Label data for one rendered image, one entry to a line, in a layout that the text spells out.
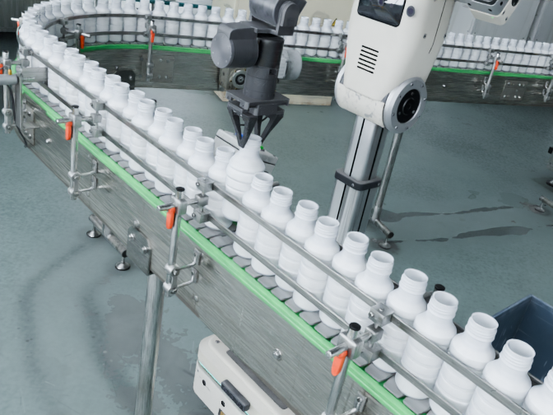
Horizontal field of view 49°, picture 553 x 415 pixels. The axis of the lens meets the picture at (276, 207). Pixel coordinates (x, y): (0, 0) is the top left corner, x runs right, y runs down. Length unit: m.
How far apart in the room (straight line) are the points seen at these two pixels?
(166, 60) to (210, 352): 1.22
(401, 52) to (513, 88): 2.10
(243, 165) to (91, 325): 1.55
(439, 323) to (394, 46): 0.88
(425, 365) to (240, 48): 0.56
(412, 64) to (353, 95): 0.18
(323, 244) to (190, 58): 1.77
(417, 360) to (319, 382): 0.20
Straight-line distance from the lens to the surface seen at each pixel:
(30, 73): 1.83
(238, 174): 1.12
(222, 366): 2.05
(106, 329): 2.54
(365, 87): 1.65
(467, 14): 7.09
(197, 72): 2.68
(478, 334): 0.86
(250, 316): 1.14
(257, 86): 1.07
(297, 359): 1.07
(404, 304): 0.91
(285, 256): 1.06
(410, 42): 1.58
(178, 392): 2.30
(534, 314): 1.46
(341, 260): 0.97
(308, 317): 1.04
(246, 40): 1.03
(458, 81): 3.38
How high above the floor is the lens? 1.61
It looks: 27 degrees down
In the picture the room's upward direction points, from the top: 11 degrees clockwise
